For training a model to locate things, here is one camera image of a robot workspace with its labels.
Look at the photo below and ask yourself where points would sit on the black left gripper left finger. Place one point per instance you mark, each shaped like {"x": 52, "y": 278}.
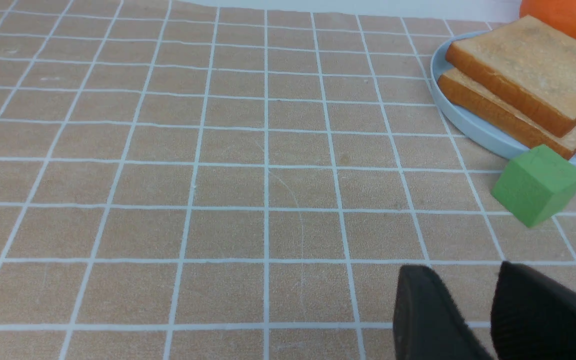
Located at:
{"x": 427, "y": 324}

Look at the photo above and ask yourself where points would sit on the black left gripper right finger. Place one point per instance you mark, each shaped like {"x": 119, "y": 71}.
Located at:
{"x": 533, "y": 317}

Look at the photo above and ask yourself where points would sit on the toast slice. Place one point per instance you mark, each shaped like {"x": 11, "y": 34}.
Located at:
{"x": 465, "y": 92}
{"x": 529, "y": 65}

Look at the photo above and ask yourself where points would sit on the green cube block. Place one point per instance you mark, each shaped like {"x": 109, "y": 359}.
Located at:
{"x": 536, "y": 185}

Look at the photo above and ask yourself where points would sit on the orange fruit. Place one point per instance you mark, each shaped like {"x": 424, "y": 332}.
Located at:
{"x": 558, "y": 14}

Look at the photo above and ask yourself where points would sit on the checkered beige tablecloth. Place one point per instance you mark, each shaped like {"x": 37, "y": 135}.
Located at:
{"x": 240, "y": 179}

